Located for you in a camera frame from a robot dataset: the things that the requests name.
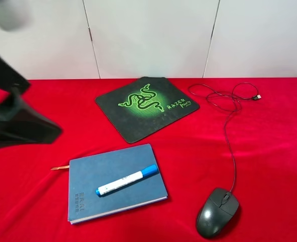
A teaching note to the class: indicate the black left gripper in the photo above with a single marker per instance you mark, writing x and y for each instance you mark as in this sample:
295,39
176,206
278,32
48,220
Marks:
21,125

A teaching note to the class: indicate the red velvet tablecloth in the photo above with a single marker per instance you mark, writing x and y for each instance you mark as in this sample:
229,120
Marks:
250,130

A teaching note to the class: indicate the black computer mouse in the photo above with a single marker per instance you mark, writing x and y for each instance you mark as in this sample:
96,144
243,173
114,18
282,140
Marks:
219,208

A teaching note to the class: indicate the brown ribbon bookmark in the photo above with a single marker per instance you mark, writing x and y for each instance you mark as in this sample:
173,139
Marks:
60,167

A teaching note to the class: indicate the blue and white marker pen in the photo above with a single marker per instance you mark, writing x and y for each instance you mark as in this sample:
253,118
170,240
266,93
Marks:
107,188

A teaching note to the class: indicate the black green Razer mousepad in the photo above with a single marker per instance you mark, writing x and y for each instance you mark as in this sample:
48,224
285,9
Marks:
143,107

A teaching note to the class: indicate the blue hardcover notebook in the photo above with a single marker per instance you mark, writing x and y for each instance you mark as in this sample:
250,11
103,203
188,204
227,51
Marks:
88,173

